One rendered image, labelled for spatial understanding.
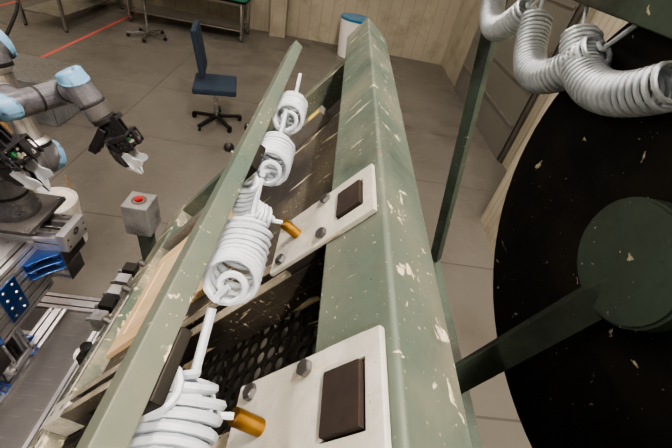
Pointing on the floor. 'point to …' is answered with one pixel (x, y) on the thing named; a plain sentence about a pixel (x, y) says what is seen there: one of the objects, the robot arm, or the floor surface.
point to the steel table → (62, 7)
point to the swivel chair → (206, 83)
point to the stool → (145, 14)
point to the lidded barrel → (347, 29)
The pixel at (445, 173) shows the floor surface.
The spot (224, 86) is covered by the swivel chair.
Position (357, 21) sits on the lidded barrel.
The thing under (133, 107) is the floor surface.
